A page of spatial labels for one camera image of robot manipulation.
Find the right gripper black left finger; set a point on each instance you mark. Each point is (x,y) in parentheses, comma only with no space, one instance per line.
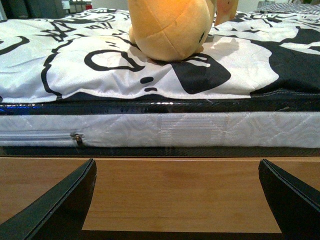
(60,213)

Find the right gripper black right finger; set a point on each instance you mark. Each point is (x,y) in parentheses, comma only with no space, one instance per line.
(294,204)

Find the white quilted mattress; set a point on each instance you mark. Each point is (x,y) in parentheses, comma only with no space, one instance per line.
(161,128)

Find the black and white quilt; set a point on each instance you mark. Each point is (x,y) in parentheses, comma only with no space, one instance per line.
(89,55)

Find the orange plush toy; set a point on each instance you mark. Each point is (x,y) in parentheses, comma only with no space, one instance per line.
(170,30)
(225,11)

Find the wooden bed frame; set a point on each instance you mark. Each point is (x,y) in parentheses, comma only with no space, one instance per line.
(159,194)

